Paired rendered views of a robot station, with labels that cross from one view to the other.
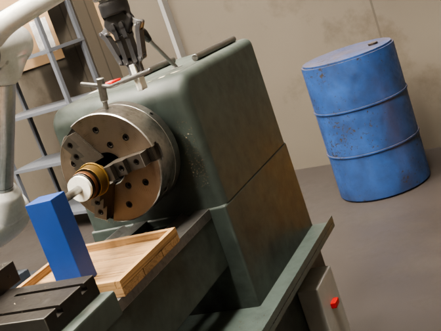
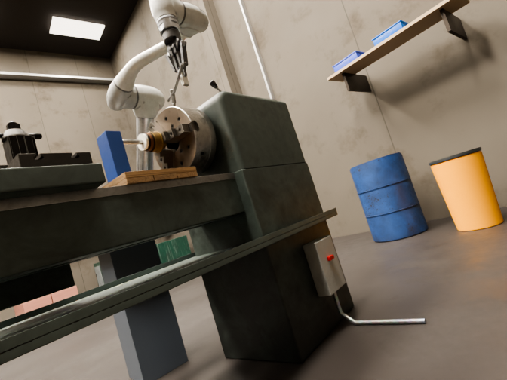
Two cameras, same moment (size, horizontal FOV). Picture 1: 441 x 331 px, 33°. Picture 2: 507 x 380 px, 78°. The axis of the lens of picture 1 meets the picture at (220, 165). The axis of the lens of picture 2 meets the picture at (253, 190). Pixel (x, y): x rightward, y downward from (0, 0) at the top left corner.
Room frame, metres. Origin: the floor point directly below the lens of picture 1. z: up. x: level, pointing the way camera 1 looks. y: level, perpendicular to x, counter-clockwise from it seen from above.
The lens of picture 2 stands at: (0.69, -0.27, 0.64)
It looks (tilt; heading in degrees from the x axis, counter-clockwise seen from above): 5 degrees up; 12
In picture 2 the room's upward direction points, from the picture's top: 17 degrees counter-clockwise
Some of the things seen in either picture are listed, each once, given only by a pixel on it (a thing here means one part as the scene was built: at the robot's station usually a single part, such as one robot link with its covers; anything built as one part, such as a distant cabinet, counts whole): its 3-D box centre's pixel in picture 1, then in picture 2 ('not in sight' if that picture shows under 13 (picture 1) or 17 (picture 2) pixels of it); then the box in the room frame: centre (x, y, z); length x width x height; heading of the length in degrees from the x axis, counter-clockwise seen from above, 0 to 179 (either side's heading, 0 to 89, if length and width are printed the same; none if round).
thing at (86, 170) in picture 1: (90, 181); (153, 142); (1.92, 0.33, 1.08); 0.09 x 0.09 x 0.09; 63
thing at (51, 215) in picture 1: (62, 240); (115, 162); (1.75, 0.42, 1.00); 0.08 x 0.06 x 0.23; 63
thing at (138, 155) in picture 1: (131, 163); (179, 133); (1.94, 0.22, 1.09); 0.12 x 0.11 x 0.05; 63
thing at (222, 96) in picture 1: (174, 129); (235, 146); (2.42, 0.10, 1.06); 0.59 x 0.48 x 0.39; 153
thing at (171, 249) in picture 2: not in sight; (142, 265); (7.71, 4.37, 0.37); 1.95 x 1.73 x 0.75; 53
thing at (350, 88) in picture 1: (365, 118); (387, 197); (4.40, -0.92, 0.43); 0.58 x 0.58 x 0.86
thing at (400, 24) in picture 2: not in sight; (391, 36); (4.21, -1.46, 2.03); 0.33 x 0.23 x 0.11; 53
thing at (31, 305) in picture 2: not in sight; (46, 298); (6.42, 5.96, 0.33); 1.19 x 0.90 x 0.67; 143
